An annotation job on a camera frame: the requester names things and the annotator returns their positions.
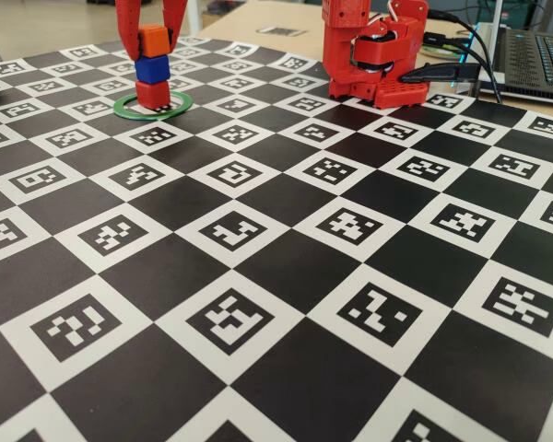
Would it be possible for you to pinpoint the black and white label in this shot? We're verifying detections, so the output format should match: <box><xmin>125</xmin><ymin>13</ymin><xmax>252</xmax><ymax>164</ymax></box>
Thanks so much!
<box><xmin>256</xmin><ymin>26</ymin><xmax>308</xmax><ymax>38</ymax></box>

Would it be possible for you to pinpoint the black cable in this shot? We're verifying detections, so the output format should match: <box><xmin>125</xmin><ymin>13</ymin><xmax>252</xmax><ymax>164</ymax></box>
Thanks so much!
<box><xmin>427</xmin><ymin>9</ymin><xmax>504</xmax><ymax>103</ymax></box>
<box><xmin>422</xmin><ymin>31</ymin><xmax>497</xmax><ymax>93</ymax></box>

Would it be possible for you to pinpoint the green box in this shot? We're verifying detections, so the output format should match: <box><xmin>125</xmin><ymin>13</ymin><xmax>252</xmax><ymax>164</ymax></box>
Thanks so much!
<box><xmin>501</xmin><ymin>0</ymin><xmax>550</xmax><ymax>20</ymax></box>

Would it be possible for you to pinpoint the blue cube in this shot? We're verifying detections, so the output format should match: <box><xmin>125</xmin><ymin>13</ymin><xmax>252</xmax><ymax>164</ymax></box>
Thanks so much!
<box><xmin>134</xmin><ymin>54</ymin><xmax>171</xmax><ymax>86</ymax></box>

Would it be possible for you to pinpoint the green ring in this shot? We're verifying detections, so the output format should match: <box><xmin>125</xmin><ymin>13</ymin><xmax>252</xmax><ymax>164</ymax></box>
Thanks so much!
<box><xmin>112</xmin><ymin>90</ymin><xmax>195</xmax><ymax>122</ymax></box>

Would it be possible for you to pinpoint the red cube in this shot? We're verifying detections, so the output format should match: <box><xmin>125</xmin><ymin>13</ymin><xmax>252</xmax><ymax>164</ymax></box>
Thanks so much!
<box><xmin>135</xmin><ymin>80</ymin><xmax>171</xmax><ymax>110</ymax></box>

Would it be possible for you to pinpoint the white table leg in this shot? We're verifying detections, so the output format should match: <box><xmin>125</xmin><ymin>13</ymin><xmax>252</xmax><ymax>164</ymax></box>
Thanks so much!
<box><xmin>183</xmin><ymin>0</ymin><xmax>205</xmax><ymax>38</ymax></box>

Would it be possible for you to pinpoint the grey laptop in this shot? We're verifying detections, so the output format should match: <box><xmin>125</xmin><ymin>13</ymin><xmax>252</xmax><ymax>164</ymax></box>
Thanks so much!
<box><xmin>469</xmin><ymin>0</ymin><xmax>553</xmax><ymax>100</ymax></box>

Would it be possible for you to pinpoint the checkerboard marker mat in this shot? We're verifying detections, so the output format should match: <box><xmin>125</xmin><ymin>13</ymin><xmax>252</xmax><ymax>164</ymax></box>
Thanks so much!
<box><xmin>0</xmin><ymin>34</ymin><xmax>553</xmax><ymax>442</ymax></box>

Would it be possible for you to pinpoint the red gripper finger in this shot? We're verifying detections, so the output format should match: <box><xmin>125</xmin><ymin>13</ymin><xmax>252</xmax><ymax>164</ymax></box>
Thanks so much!
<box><xmin>114</xmin><ymin>0</ymin><xmax>143</xmax><ymax>62</ymax></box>
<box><xmin>160</xmin><ymin>0</ymin><xmax>189</xmax><ymax>48</ymax></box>

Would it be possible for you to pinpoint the orange cube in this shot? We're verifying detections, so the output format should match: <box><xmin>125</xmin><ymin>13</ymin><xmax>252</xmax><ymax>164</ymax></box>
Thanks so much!
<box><xmin>138</xmin><ymin>24</ymin><xmax>170</xmax><ymax>59</ymax></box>

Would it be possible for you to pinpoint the black clamp handle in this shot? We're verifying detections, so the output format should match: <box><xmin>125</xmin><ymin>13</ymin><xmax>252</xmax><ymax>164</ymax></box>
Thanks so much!
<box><xmin>398</xmin><ymin>63</ymin><xmax>483</xmax><ymax>86</ymax></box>

